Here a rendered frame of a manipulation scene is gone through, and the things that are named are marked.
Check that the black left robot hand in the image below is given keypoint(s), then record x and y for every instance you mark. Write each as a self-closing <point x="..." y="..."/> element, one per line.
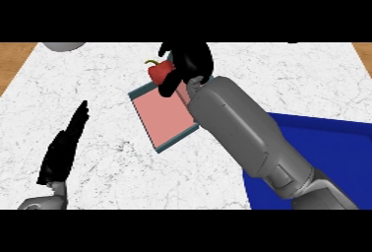
<point x="62" y="147"/>

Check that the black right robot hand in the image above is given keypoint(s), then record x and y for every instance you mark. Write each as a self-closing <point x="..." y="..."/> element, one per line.
<point x="194" y="62"/>

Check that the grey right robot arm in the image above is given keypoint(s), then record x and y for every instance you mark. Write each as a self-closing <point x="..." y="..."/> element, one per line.
<point x="242" y="131"/>

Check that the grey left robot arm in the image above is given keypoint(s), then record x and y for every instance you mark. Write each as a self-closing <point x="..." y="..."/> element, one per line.
<point x="47" y="198"/>

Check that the red bell pepper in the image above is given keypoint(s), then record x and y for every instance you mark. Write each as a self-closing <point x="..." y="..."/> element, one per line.
<point x="158" y="73"/>

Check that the pink tray with teal rim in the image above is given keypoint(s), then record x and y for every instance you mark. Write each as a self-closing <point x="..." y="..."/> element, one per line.
<point x="163" y="114"/>

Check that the blue box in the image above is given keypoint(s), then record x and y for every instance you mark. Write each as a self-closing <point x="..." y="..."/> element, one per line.
<point x="319" y="157"/>

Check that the grey round object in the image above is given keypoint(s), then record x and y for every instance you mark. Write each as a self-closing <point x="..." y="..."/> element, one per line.
<point x="62" y="46"/>

